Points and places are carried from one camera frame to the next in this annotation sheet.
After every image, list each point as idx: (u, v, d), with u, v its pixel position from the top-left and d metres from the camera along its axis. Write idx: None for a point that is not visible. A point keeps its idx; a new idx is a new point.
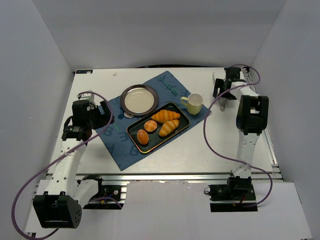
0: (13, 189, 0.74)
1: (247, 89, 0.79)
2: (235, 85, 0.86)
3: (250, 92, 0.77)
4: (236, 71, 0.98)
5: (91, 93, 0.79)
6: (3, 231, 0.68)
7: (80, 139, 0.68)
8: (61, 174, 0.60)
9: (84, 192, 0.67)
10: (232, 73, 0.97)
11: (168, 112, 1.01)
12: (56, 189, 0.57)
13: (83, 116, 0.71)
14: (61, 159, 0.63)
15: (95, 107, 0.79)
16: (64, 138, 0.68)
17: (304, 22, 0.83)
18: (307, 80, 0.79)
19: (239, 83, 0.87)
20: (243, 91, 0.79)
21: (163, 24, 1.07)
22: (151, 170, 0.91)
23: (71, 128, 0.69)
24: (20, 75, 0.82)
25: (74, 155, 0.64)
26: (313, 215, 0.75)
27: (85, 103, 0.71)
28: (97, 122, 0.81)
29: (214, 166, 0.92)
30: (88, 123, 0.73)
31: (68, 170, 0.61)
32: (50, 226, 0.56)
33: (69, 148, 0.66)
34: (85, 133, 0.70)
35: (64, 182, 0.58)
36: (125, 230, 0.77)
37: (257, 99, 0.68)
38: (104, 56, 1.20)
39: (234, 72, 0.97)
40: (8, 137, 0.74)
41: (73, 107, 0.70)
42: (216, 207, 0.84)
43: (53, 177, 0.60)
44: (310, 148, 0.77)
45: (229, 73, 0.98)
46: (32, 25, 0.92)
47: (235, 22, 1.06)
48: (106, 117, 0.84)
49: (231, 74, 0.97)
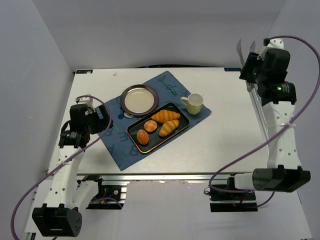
0: (13, 190, 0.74)
1: (286, 138, 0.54)
2: (275, 111, 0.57)
3: (290, 140, 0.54)
4: (284, 64, 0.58)
5: (89, 97, 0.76)
6: (3, 231, 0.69)
7: (78, 146, 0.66)
8: (60, 185, 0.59)
9: (84, 196, 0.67)
10: (278, 70, 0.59)
11: (168, 112, 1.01)
12: (55, 201, 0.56)
13: (81, 121, 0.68)
14: (59, 169, 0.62)
15: (94, 111, 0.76)
16: (61, 145, 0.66)
17: (304, 22, 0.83)
18: (308, 80, 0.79)
19: (280, 109, 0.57)
20: (280, 147, 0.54)
21: (163, 23, 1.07)
22: (151, 170, 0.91)
23: (68, 134, 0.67)
24: (20, 75, 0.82)
25: (72, 164, 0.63)
26: (314, 215, 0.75)
27: (83, 106, 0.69)
28: (96, 127, 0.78)
29: (214, 166, 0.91)
30: (86, 128, 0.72)
31: (66, 180, 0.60)
32: (50, 234, 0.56)
33: (67, 156, 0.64)
34: (83, 138, 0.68)
35: (62, 194, 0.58)
36: (125, 230, 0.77)
37: (292, 170, 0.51)
38: (104, 56, 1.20)
39: (280, 67, 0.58)
40: (8, 137, 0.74)
41: (71, 112, 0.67)
42: (216, 207, 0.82)
43: (51, 188, 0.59)
44: (310, 149, 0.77)
45: (272, 69, 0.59)
46: (31, 25, 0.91)
47: (235, 22, 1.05)
48: (105, 122, 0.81)
49: (276, 70, 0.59)
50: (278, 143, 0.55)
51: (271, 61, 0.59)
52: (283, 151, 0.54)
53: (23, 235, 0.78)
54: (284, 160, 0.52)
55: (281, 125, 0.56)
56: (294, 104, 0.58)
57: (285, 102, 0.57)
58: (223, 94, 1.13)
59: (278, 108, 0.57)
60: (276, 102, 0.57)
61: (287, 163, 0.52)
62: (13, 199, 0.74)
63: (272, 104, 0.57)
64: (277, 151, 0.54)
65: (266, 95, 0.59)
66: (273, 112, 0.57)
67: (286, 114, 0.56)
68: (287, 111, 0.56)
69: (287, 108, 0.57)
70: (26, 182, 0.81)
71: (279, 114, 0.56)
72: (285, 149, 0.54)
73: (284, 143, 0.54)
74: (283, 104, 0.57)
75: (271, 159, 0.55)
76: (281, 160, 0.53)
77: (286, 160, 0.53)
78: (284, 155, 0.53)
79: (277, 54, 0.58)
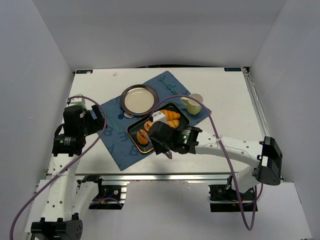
0: (13, 190, 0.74)
1: (231, 143, 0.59)
2: (202, 145, 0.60)
3: (233, 142, 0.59)
4: (165, 126, 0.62)
5: (82, 97, 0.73)
6: (3, 231, 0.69)
7: (73, 154, 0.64)
8: (57, 197, 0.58)
9: (84, 200, 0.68)
10: (168, 132, 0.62)
11: (168, 112, 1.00)
12: (53, 215, 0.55)
13: (76, 125, 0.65)
14: (54, 180, 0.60)
15: (89, 112, 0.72)
16: (55, 153, 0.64)
17: (304, 22, 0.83)
18: (308, 79, 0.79)
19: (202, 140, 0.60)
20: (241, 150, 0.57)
21: (163, 23, 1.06)
22: (151, 170, 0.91)
23: (61, 140, 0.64)
24: (20, 75, 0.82)
25: (68, 174, 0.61)
26: (313, 215, 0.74)
27: (77, 109, 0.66)
28: (90, 130, 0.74)
29: (215, 166, 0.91)
30: (82, 131, 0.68)
31: (63, 192, 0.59)
32: None
33: (62, 166, 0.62)
34: (78, 143, 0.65)
35: (60, 207, 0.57)
36: (125, 230, 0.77)
37: (263, 148, 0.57)
38: (104, 56, 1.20)
39: (167, 130, 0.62)
40: (8, 137, 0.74)
41: (64, 115, 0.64)
42: (216, 207, 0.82)
43: (48, 201, 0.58)
44: (310, 149, 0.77)
45: (165, 135, 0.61)
46: (31, 24, 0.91)
47: (235, 22, 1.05)
48: (99, 123, 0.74)
49: (168, 134, 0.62)
50: (236, 151, 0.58)
51: (158, 135, 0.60)
52: (246, 150, 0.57)
53: (23, 235, 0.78)
54: (255, 151, 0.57)
55: (217, 142, 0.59)
56: (202, 130, 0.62)
57: (199, 135, 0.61)
58: (223, 94, 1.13)
59: (203, 142, 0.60)
60: (196, 143, 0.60)
61: (257, 150, 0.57)
62: (13, 198, 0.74)
63: (197, 147, 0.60)
64: (246, 155, 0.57)
65: (189, 149, 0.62)
66: (206, 147, 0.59)
67: (210, 137, 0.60)
68: (208, 136, 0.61)
69: (205, 135, 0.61)
70: (26, 183, 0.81)
71: (209, 142, 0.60)
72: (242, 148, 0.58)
73: (237, 147, 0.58)
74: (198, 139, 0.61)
75: (250, 162, 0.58)
76: (253, 153, 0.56)
77: (254, 148, 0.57)
78: (248, 150, 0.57)
79: (153, 129, 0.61)
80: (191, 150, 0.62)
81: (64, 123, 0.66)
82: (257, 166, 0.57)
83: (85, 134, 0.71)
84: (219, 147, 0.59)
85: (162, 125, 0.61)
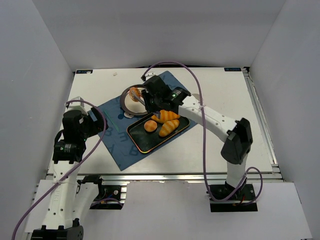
0: (13, 190, 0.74)
1: (209, 113, 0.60)
2: (185, 107, 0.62)
3: (213, 113, 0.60)
4: (161, 81, 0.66)
5: (80, 101, 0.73)
6: (3, 232, 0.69)
7: (73, 161, 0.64)
8: (57, 205, 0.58)
9: (84, 204, 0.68)
10: (161, 88, 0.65)
11: (168, 112, 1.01)
12: (54, 223, 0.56)
13: (75, 131, 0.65)
14: (55, 187, 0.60)
15: (88, 116, 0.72)
16: (56, 161, 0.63)
17: (304, 22, 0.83)
18: (308, 79, 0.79)
19: (188, 103, 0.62)
20: (215, 121, 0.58)
21: (163, 23, 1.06)
22: (151, 170, 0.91)
23: (62, 147, 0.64)
24: (20, 75, 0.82)
25: (68, 181, 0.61)
26: (313, 215, 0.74)
27: (76, 115, 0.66)
28: (90, 133, 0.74)
29: (215, 166, 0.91)
30: (82, 136, 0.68)
31: (64, 199, 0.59)
32: None
33: (63, 173, 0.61)
34: (79, 149, 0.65)
35: (61, 215, 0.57)
36: (125, 230, 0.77)
37: (236, 126, 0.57)
38: (104, 56, 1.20)
39: (160, 86, 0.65)
40: (8, 137, 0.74)
41: (64, 122, 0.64)
42: (216, 207, 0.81)
43: (49, 208, 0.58)
44: (310, 149, 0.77)
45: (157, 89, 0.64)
46: (31, 24, 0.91)
47: (235, 22, 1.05)
48: (99, 124, 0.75)
49: (160, 88, 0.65)
50: (211, 121, 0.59)
51: (151, 86, 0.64)
52: (220, 122, 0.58)
53: (23, 235, 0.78)
54: (227, 126, 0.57)
55: (199, 109, 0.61)
56: (191, 95, 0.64)
57: (187, 98, 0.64)
58: (223, 94, 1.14)
59: (188, 104, 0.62)
60: (181, 103, 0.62)
61: (230, 125, 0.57)
62: (13, 198, 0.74)
63: (181, 107, 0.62)
64: (218, 126, 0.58)
65: (173, 108, 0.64)
66: (188, 110, 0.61)
67: (195, 103, 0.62)
68: (193, 101, 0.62)
69: (191, 100, 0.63)
70: (26, 183, 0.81)
71: (192, 107, 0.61)
72: (216, 119, 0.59)
73: (213, 117, 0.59)
74: (184, 100, 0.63)
75: (219, 135, 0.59)
76: (225, 126, 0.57)
77: (227, 123, 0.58)
78: (222, 123, 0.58)
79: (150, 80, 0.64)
80: (175, 110, 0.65)
81: (64, 129, 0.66)
82: (224, 139, 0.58)
83: (85, 138, 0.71)
84: (199, 113, 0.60)
85: (159, 80, 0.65)
